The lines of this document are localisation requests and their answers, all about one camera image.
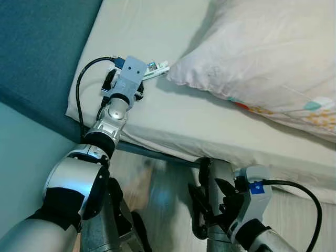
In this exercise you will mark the white toothpaste tube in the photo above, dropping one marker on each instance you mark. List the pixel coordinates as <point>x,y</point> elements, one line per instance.
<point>157,68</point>

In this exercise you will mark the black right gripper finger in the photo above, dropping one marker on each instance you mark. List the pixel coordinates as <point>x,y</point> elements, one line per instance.
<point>201,220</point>
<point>224,191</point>

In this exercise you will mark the cream sheeted bed mattress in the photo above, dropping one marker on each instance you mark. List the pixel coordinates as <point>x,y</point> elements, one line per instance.
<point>173,115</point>

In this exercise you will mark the teal upholstered headboard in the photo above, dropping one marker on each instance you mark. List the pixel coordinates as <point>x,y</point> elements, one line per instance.
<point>37,47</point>

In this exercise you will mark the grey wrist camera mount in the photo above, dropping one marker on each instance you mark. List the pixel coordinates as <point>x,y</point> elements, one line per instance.
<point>128,76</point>
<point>257,202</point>

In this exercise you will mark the grey right robot leg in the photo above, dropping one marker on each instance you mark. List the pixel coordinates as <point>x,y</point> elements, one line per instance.
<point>221,169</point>

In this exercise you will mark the pink patterned pillow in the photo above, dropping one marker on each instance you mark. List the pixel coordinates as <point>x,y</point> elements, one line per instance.
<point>262,52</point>

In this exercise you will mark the grey left robot leg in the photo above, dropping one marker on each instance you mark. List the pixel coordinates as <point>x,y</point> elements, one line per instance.
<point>105,231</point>

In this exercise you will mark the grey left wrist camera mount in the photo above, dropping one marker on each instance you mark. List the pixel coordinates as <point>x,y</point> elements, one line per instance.
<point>128,76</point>

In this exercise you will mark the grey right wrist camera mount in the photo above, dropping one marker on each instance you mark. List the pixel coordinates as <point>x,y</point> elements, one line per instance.
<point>257,202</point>

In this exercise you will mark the grey robot leg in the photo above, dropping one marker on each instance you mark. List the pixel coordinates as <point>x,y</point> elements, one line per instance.
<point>221,169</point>
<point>105,231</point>

